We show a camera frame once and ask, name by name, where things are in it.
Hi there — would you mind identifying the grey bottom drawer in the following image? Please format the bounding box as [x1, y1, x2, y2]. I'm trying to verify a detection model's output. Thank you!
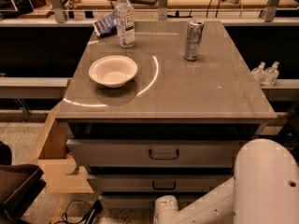
[99, 193, 199, 209]

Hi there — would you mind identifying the grey drawer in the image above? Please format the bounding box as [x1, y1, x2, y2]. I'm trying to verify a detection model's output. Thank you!
[87, 175, 231, 193]
[66, 139, 242, 168]
[99, 193, 199, 209]

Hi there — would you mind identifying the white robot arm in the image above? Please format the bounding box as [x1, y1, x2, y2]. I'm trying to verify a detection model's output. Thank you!
[153, 139, 299, 224]

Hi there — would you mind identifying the grey drawer cabinet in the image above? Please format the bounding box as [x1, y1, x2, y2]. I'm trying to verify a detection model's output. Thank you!
[55, 20, 278, 211]

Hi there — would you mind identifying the grey top drawer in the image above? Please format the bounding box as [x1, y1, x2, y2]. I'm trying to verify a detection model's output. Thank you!
[66, 139, 242, 168]

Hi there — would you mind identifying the grey middle drawer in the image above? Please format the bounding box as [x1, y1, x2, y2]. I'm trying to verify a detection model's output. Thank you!
[87, 175, 231, 193]

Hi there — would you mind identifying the white bowl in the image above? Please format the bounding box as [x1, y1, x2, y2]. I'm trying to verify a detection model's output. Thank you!
[89, 55, 137, 88]

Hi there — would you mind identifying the silver drink can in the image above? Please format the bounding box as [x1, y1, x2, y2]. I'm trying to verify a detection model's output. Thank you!
[184, 19, 204, 61]

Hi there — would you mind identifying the blue white snack bag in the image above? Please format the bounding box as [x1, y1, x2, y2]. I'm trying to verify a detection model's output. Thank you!
[93, 13, 117, 37]

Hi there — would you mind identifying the clear plastic water bottle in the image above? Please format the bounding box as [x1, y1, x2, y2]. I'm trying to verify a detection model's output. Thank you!
[115, 0, 135, 48]

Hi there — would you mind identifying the cardboard box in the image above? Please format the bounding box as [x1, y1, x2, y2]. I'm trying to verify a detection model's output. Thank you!
[29, 105, 93, 193]

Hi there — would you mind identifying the clear pump bottle left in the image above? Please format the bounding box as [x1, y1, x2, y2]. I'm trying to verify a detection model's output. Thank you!
[251, 62, 265, 85]

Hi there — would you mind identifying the black bin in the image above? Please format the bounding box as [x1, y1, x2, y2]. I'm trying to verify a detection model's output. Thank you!
[0, 164, 46, 224]

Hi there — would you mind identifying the black floor cable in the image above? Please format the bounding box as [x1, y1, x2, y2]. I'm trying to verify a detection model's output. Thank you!
[53, 199, 104, 224]

